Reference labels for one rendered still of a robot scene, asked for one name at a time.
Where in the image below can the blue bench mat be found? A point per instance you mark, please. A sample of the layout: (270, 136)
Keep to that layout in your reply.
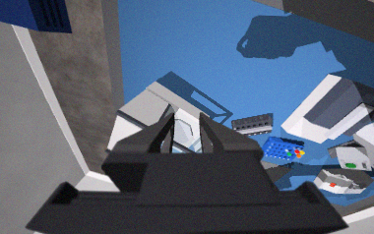
(235, 59)

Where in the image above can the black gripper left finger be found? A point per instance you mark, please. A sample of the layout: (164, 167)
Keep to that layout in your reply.
(150, 138)

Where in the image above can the blue tube rack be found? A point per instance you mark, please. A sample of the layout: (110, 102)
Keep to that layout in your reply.
(275, 147)

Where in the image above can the red-capped sample tube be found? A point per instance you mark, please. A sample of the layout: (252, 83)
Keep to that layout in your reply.
(296, 150)

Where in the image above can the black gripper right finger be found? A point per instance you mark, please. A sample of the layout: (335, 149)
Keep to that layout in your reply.
(225, 139)

